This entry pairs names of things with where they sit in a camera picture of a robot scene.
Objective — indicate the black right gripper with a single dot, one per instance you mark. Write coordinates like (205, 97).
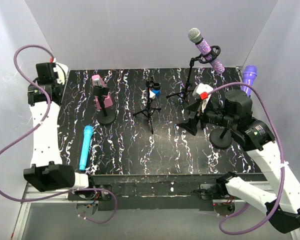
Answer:
(190, 125)

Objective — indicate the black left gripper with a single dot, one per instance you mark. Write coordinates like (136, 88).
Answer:
(62, 86)

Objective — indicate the black tripod stand with ring clamp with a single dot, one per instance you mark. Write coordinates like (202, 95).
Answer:
(148, 111)

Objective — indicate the glitter purple silver-head microphone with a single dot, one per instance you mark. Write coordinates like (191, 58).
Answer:
(195, 37)

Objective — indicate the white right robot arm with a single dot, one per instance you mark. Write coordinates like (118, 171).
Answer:
(282, 207)

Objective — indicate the black round-base stand right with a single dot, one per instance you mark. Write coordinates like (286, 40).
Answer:
(220, 138)

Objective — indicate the cyan blue microphone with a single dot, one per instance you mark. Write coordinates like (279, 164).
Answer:
(87, 135)

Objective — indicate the black round-base clip stand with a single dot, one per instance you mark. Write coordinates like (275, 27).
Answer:
(106, 117)

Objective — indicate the black tripod stand rear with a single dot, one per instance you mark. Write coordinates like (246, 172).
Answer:
(203, 59)

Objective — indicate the solid purple microphone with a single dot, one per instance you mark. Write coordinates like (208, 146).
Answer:
(248, 77)

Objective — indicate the blue and white block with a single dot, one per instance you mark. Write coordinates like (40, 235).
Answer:
(154, 94)

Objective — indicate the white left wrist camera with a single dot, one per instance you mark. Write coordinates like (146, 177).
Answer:
(62, 71)

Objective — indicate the black front mounting rail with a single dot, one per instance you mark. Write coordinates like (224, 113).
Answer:
(158, 191)

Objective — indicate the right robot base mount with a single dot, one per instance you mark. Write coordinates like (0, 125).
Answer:
(222, 205)

